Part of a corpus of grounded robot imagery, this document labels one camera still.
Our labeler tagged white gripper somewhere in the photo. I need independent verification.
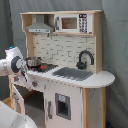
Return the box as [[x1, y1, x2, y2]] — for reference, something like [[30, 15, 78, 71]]
[[20, 60, 31, 84]]

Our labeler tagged white oven door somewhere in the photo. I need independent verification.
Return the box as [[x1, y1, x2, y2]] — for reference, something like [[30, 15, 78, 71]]
[[12, 86, 25, 114]]

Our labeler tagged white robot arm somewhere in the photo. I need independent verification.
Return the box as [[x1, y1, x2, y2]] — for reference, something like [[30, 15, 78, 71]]
[[0, 47, 30, 85]]

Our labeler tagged white wooden toy kitchen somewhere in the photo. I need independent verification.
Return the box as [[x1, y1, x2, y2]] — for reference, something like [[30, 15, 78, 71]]
[[10, 10, 115, 128]]

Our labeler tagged silver toy pot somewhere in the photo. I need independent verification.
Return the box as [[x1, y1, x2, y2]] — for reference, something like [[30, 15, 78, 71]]
[[26, 57, 42, 67]]

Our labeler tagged black toy stovetop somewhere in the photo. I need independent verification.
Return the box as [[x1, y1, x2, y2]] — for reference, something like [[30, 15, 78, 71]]
[[28, 63, 56, 73]]

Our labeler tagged red right stove knob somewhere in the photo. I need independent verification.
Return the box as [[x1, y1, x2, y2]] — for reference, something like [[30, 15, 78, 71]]
[[32, 81, 38, 87]]

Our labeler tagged grey range hood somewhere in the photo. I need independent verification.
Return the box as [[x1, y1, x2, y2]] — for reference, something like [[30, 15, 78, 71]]
[[25, 14, 54, 34]]

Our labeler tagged grey toy sink basin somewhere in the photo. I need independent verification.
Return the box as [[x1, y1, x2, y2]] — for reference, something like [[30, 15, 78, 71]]
[[52, 67, 92, 81]]

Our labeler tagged white fridge door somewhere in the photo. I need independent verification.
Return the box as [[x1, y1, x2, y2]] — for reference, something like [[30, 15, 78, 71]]
[[44, 81, 82, 128]]

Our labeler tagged black toy faucet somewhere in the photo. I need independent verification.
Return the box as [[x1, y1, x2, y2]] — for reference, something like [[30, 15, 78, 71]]
[[76, 50, 94, 70]]

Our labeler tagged white toy microwave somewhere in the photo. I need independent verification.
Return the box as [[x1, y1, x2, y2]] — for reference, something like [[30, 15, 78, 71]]
[[55, 14, 92, 33]]

